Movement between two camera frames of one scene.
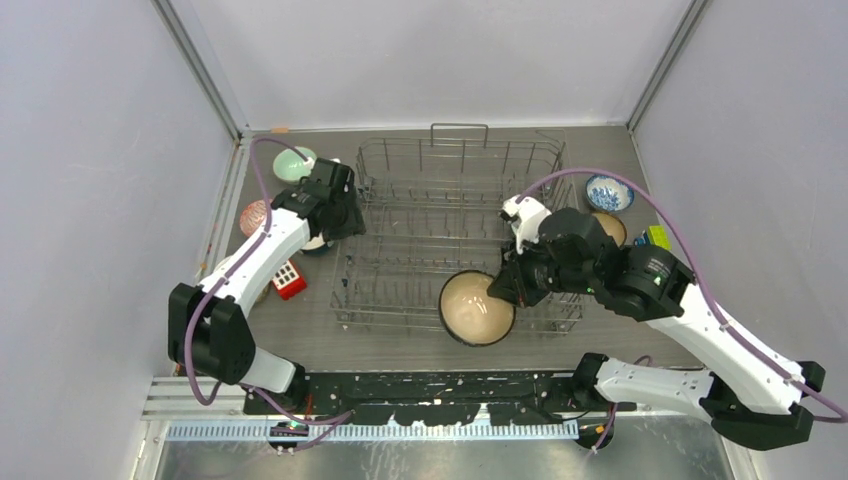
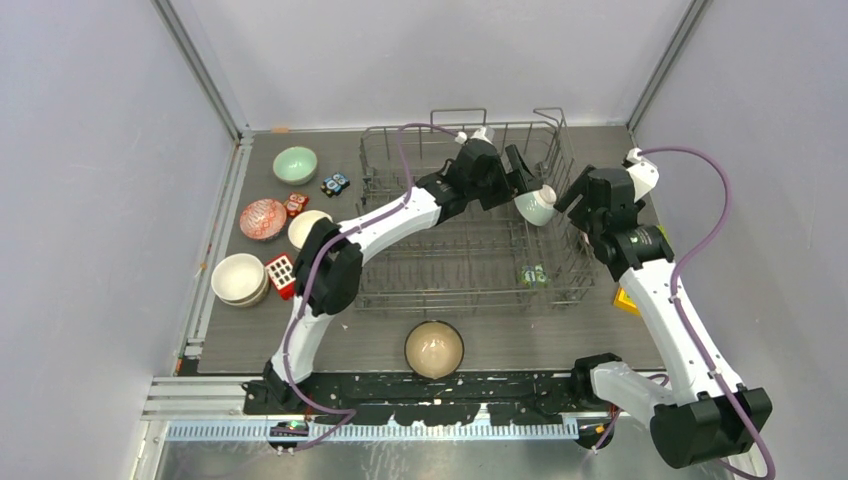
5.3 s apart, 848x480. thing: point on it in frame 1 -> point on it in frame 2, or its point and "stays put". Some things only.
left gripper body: x=347 y=220 -> x=495 y=189
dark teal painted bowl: x=468 y=314 -> x=434 y=349
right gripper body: x=533 y=272 -> x=588 y=222
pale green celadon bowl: x=289 y=164 stays put
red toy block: x=289 y=280 stays put
